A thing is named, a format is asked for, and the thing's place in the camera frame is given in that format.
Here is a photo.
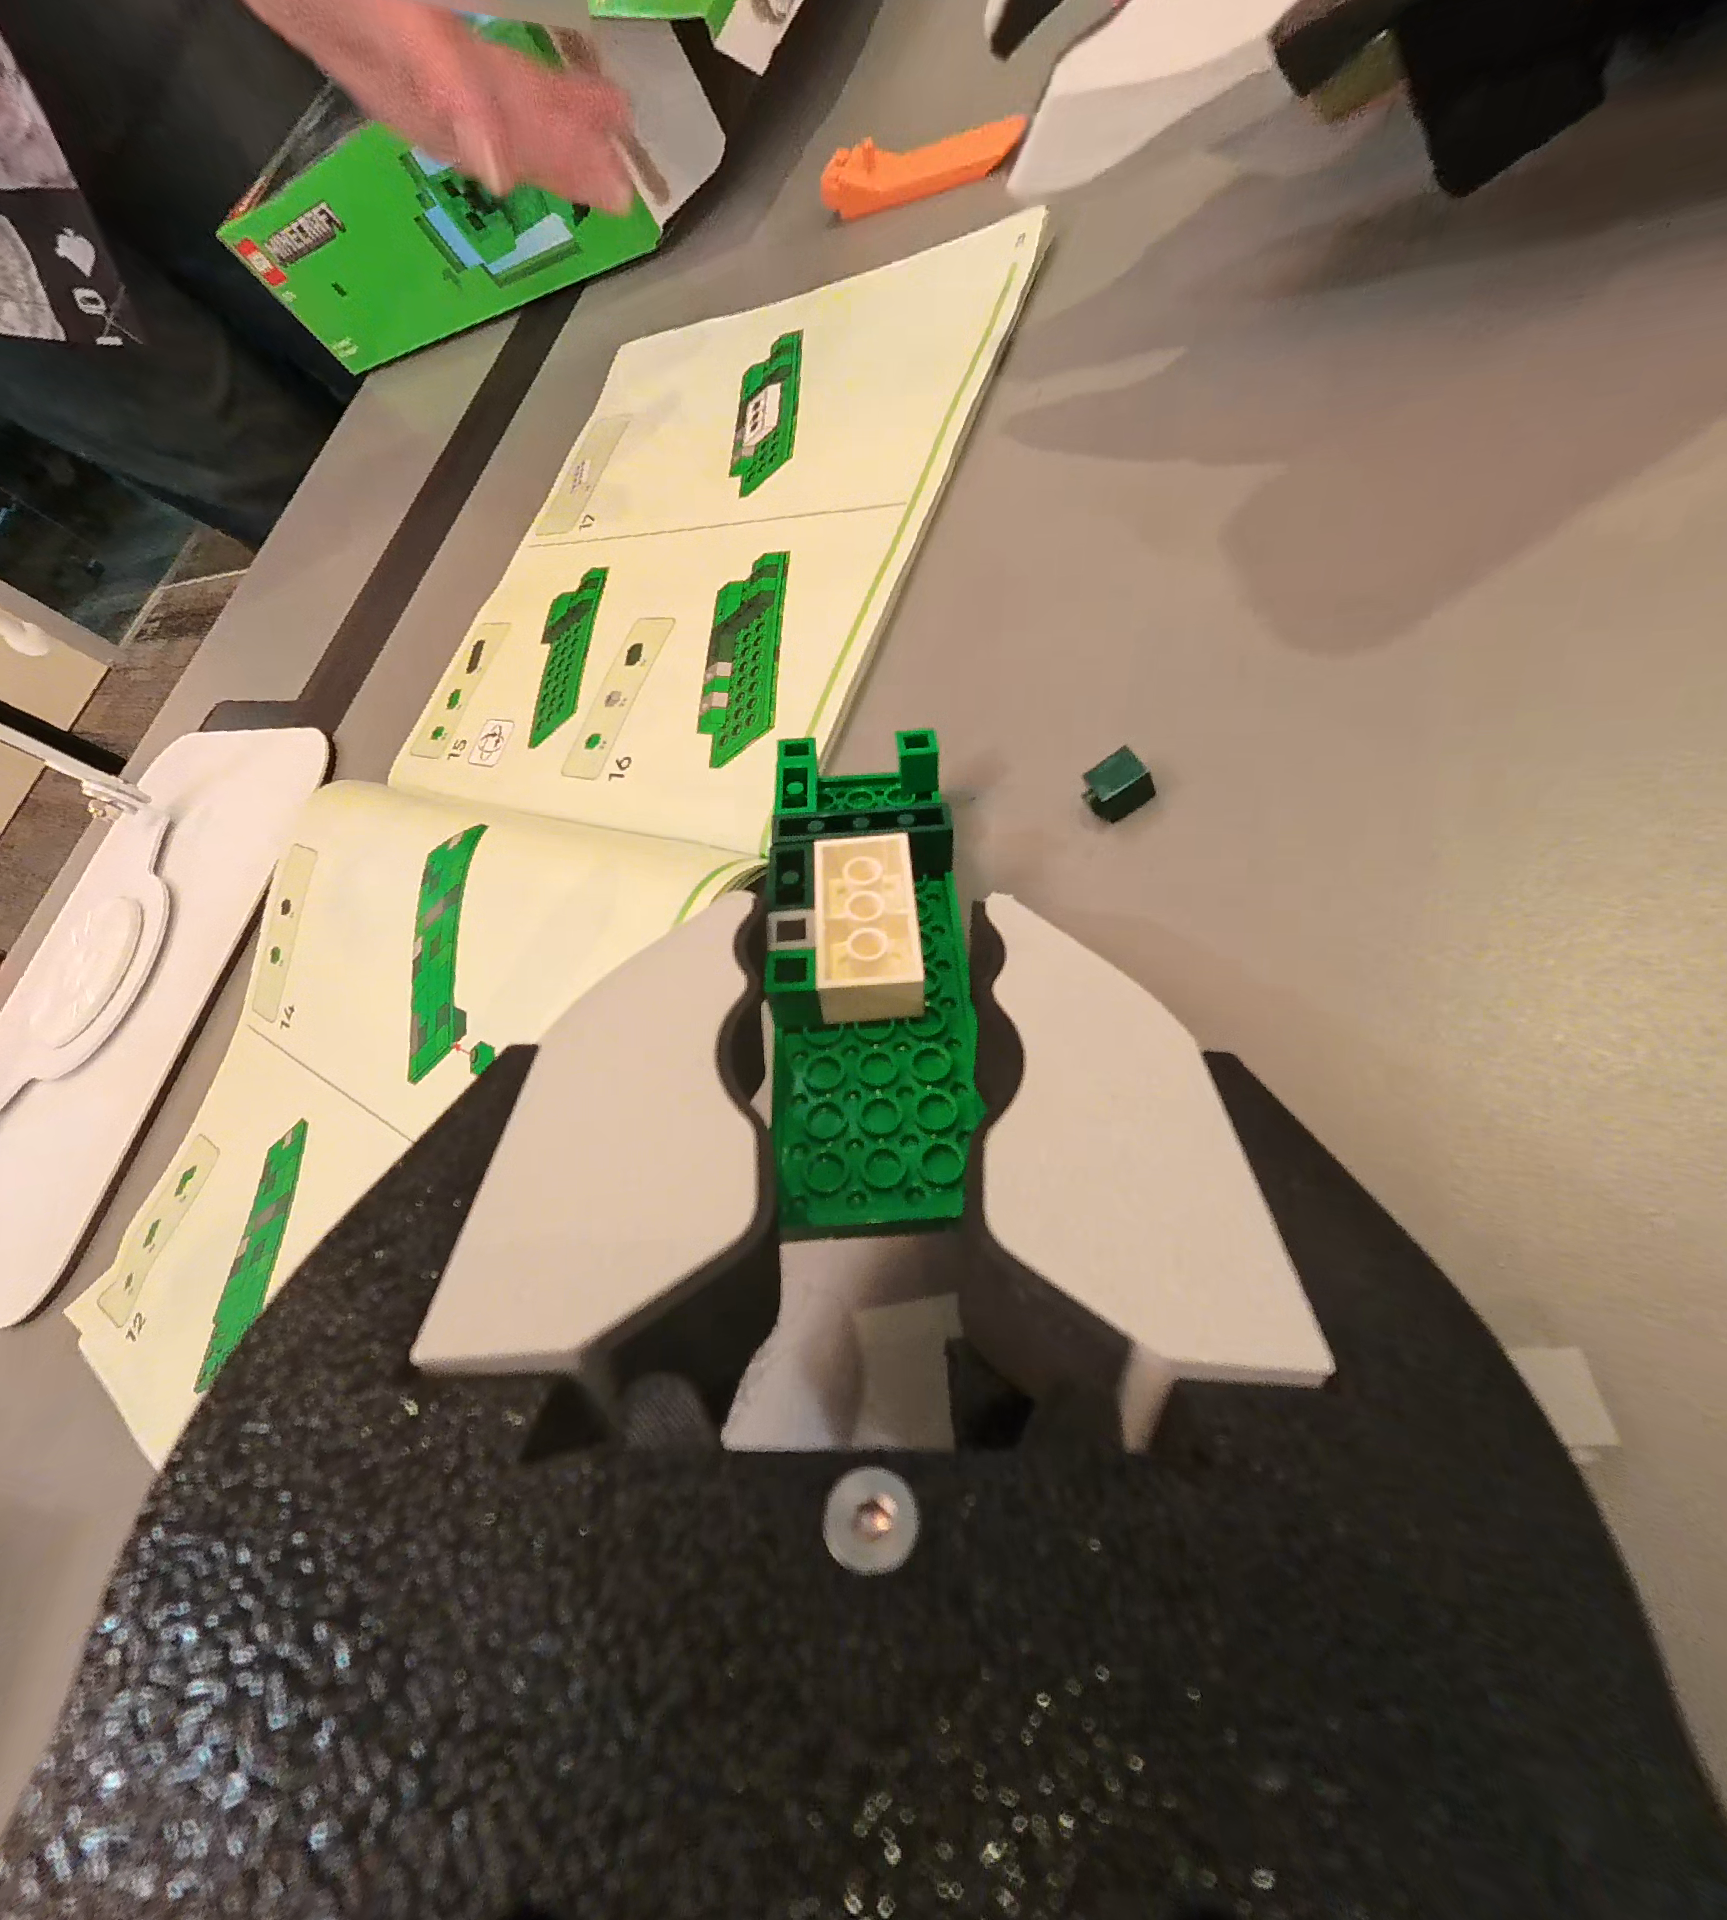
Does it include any green toy brick box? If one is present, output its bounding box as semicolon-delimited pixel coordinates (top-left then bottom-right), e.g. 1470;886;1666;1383
217;30;730;379

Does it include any white desk lamp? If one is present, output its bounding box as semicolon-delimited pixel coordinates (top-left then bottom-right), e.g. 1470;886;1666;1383
0;658;333;1332

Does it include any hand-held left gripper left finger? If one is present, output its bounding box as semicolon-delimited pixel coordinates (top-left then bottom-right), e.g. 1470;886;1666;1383
409;892;785;1446

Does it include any small white tag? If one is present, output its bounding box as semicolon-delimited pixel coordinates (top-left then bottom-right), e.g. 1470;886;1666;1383
1515;1348;1623;1451

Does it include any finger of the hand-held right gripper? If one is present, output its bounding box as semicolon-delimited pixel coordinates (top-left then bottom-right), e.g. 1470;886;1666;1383
1002;0;1310;205

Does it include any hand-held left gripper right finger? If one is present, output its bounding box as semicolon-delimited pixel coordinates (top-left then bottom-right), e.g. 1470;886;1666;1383
958;892;1340;1455

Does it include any grey desk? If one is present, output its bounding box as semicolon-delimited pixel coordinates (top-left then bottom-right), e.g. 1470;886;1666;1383
0;0;1727;1652

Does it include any open instruction booklet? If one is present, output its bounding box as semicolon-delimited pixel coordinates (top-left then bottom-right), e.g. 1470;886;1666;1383
65;207;1055;1467

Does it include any green toy brick assembly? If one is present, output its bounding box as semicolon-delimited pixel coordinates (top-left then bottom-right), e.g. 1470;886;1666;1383
766;729;986;1242

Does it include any orange brick separator tool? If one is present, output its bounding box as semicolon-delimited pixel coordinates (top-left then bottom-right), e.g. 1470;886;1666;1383
820;116;1028;224

